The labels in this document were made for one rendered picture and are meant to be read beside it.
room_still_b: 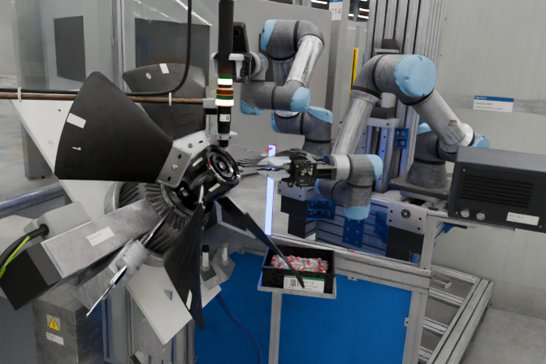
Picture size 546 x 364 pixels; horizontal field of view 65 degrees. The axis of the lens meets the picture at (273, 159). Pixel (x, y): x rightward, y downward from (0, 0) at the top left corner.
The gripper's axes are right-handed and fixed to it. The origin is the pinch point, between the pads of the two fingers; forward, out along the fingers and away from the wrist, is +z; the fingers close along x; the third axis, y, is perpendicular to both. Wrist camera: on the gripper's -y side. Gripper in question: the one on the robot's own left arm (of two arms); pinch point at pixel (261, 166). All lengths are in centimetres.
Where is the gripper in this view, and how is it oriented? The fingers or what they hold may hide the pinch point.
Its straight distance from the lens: 120.4
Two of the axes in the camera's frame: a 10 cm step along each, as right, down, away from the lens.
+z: -9.7, 0.2, -2.5
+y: 2.4, 3.4, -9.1
